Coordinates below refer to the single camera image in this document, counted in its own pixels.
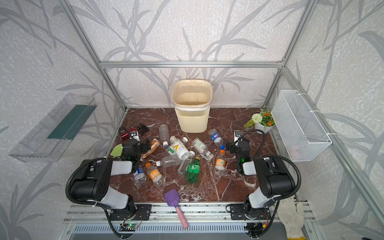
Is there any white work glove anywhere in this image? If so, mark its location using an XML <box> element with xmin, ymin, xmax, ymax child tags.
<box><xmin>277</xmin><ymin>197</ymin><xmax>306</xmax><ymax>240</ymax></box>

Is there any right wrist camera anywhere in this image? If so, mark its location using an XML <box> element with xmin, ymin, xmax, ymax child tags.
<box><xmin>234</xmin><ymin>130</ymin><xmax>243</xmax><ymax>141</ymax></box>

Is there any small circuit board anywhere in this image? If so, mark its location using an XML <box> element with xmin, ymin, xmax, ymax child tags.
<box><xmin>119</xmin><ymin>222</ymin><xmax>141</xmax><ymax>232</ymax></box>

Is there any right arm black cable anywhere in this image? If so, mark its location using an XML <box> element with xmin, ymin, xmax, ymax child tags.
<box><xmin>236</xmin><ymin>128</ymin><xmax>302</xmax><ymax>202</ymax></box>

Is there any green scraper wooden handle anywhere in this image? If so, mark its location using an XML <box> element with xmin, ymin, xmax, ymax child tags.
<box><xmin>110</xmin><ymin>144</ymin><xmax>123</xmax><ymax>158</ymax></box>

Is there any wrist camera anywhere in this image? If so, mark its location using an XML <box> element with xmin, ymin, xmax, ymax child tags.
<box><xmin>128</xmin><ymin>129</ymin><xmax>140</xmax><ymax>142</ymax></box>
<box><xmin>234</xmin><ymin>130</ymin><xmax>243</xmax><ymax>141</ymax></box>

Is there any potted artificial flower plant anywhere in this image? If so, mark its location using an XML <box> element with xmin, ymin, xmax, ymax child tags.
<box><xmin>244</xmin><ymin>106</ymin><xmax>276</xmax><ymax>134</ymax></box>

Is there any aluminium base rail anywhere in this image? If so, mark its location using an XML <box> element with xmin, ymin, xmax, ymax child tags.
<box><xmin>62</xmin><ymin>201</ymin><xmax>316</xmax><ymax>235</ymax></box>

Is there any brown Nescafe bottle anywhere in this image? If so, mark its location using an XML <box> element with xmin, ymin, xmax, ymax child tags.
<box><xmin>142</xmin><ymin>139</ymin><xmax>161</xmax><ymax>159</ymax></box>

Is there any cream ribbed waste bin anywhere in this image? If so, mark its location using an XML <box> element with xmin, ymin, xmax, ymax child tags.
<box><xmin>172</xmin><ymin>80</ymin><xmax>213</xmax><ymax>133</ymax></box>

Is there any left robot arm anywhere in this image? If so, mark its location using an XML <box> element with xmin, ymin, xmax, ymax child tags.
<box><xmin>66</xmin><ymin>139</ymin><xmax>151</xmax><ymax>212</ymax></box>

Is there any white wire mesh basket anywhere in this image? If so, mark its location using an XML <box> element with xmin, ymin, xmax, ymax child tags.
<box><xmin>271</xmin><ymin>90</ymin><xmax>332</xmax><ymax>162</ymax></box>

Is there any orange label bottle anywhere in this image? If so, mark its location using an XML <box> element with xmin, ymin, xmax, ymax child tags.
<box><xmin>145</xmin><ymin>163</ymin><xmax>165</xmax><ymax>187</ymax></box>
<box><xmin>215</xmin><ymin>150</ymin><xmax>227</xmax><ymax>176</ymax></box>

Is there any clear square bottle green label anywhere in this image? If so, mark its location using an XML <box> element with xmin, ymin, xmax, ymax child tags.
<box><xmin>192</xmin><ymin>138</ymin><xmax>214</xmax><ymax>161</ymax></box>

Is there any green Sprite bottle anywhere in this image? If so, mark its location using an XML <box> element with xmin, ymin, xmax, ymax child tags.
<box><xmin>186</xmin><ymin>157</ymin><xmax>201</xmax><ymax>184</ymax></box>

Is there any slim clear bottle white cap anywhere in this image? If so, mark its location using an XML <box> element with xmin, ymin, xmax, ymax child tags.
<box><xmin>178</xmin><ymin>151</ymin><xmax>196</xmax><ymax>177</ymax></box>

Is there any clear crushed bottle lying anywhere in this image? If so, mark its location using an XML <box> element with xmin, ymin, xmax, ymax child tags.
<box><xmin>156</xmin><ymin>155</ymin><xmax>182</xmax><ymax>168</ymax></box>

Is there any clear acrylic wall shelf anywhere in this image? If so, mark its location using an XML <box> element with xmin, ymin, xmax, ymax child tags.
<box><xmin>9</xmin><ymin>94</ymin><xmax>98</xmax><ymax>163</ymax></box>

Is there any purple spatula pink handle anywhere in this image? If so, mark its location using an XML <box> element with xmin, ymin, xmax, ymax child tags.
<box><xmin>164</xmin><ymin>189</ymin><xmax>189</xmax><ymax>230</ymax></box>

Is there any Pepsi label water bottle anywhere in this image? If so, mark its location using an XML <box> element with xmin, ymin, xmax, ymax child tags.
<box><xmin>209</xmin><ymin>129</ymin><xmax>226</xmax><ymax>150</ymax></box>

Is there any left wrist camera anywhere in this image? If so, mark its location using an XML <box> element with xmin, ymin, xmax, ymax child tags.
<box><xmin>128</xmin><ymin>129</ymin><xmax>140</xmax><ymax>142</ymax></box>

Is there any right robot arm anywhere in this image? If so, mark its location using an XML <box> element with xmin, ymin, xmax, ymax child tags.
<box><xmin>226</xmin><ymin>140</ymin><xmax>302</xmax><ymax>216</ymax></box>

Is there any blue cap water bottle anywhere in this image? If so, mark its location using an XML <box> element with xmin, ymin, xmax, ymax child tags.
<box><xmin>133</xmin><ymin>167</ymin><xmax>147</xmax><ymax>187</ymax></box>

